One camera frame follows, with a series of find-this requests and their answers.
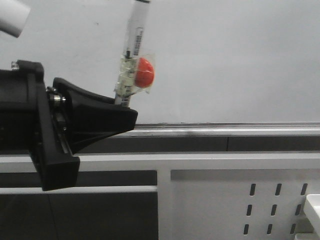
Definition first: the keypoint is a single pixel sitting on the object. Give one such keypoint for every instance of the white metal perforated frame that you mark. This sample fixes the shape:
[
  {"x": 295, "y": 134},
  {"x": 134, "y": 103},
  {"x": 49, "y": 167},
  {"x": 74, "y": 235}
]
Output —
[{"x": 193, "y": 196}]

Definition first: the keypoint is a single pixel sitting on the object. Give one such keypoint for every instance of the white whiteboard marker with magnet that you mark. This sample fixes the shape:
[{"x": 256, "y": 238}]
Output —
[{"x": 137, "y": 72}]

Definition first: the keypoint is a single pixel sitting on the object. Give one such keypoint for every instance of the white plastic bin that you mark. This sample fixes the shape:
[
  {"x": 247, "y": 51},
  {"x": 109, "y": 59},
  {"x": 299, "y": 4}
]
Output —
[{"x": 312, "y": 212}]

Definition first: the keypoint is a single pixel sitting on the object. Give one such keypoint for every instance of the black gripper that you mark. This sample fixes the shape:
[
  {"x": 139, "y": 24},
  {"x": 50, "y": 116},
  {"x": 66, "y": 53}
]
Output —
[{"x": 26, "y": 123}]

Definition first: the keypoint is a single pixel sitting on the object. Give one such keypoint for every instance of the white whiteboard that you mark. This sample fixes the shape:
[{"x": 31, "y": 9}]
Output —
[{"x": 216, "y": 61}]

